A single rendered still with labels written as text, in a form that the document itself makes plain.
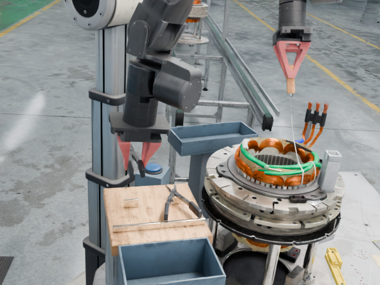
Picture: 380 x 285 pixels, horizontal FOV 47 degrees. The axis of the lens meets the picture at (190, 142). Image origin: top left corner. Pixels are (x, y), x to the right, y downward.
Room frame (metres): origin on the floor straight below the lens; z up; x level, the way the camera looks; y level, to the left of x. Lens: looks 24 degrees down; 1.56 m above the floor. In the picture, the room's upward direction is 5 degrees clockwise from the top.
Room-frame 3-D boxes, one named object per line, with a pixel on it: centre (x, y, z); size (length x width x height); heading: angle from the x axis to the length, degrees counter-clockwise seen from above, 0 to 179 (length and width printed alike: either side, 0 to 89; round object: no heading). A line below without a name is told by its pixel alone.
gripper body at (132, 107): (0.71, 0.09, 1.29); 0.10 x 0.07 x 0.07; 106
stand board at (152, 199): (0.74, 0.06, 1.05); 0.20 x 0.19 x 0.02; 17
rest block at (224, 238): (0.98, -0.11, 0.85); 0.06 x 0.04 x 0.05; 144
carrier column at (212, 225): (0.90, -0.07, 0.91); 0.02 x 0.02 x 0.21
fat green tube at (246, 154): (0.87, -0.14, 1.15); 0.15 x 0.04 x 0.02; 8
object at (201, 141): (1.19, -0.07, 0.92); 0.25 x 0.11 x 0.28; 115
